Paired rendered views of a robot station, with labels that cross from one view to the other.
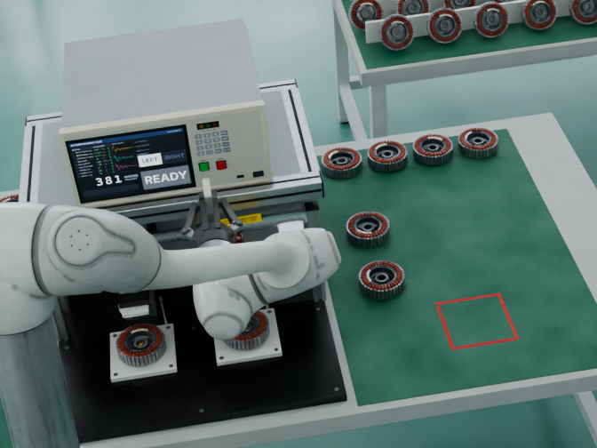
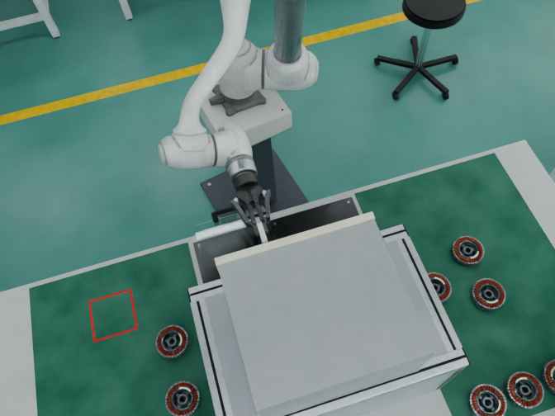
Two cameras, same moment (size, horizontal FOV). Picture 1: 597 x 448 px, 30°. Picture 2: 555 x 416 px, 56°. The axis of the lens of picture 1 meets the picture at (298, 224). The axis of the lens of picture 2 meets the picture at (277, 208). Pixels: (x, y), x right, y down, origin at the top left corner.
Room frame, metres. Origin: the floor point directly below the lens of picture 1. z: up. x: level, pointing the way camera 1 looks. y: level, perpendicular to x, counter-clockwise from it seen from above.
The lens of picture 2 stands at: (2.56, 0.15, 2.55)
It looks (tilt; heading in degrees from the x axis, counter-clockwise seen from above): 61 degrees down; 173
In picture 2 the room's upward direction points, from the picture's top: 6 degrees counter-clockwise
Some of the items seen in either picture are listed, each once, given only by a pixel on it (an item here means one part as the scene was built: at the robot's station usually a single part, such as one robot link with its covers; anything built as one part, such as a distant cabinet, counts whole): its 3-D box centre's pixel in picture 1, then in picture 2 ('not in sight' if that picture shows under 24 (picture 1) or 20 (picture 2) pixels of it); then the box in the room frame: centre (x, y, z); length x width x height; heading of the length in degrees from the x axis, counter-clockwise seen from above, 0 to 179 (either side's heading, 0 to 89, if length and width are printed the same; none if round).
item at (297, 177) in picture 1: (167, 155); (321, 326); (2.16, 0.29, 1.09); 0.68 x 0.44 x 0.05; 95
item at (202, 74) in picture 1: (164, 109); (318, 314); (2.16, 0.28, 1.22); 0.44 x 0.39 x 0.20; 95
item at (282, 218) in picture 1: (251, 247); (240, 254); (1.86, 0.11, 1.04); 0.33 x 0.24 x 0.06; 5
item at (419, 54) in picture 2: not in sight; (428, 39); (0.39, 1.43, 0.28); 0.54 x 0.49 x 0.56; 5
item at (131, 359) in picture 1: (140, 344); not in sight; (1.83, 0.39, 0.80); 0.11 x 0.11 x 0.04
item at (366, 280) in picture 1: (381, 279); (172, 342); (2.01, -0.19, 0.77); 0.11 x 0.11 x 0.04
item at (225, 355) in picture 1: (246, 336); not in sight; (1.85, 0.15, 0.78); 0.15 x 0.15 x 0.01; 5
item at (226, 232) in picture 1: (213, 239); (248, 190); (1.72, 0.17, 1.18); 0.09 x 0.08 x 0.07; 5
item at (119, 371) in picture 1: (142, 352); not in sight; (1.83, 0.39, 0.78); 0.15 x 0.15 x 0.01; 5
